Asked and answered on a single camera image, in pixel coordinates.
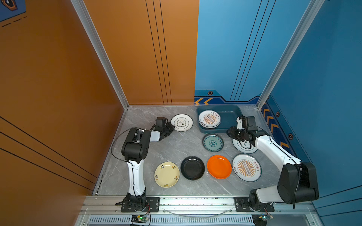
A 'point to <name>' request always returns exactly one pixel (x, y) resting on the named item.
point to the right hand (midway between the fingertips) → (227, 132)
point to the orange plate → (218, 166)
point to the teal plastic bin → (229, 114)
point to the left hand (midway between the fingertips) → (175, 125)
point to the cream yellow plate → (167, 174)
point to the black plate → (192, 167)
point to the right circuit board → (259, 219)
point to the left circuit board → (139, 219)
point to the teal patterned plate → (213, 142)
